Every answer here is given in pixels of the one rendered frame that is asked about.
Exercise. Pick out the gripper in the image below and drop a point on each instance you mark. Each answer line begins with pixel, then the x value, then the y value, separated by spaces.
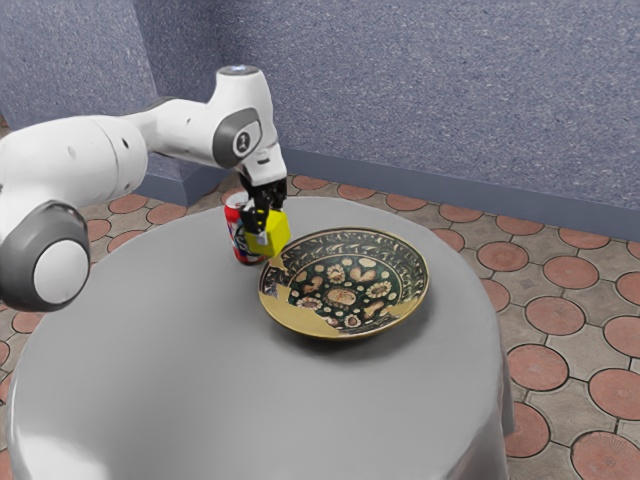
pixel 265 194

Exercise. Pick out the yellow block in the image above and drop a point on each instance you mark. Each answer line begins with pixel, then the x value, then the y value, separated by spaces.
pixel 275 232

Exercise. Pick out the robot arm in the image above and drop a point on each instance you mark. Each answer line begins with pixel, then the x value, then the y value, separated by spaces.
pixel 75 160

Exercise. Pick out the red soda can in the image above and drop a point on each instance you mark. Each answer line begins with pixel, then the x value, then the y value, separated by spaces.
pixel 239 235

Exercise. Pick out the ornate floral painted plate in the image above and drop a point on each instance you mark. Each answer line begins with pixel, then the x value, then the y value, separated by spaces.
pixel 345 287

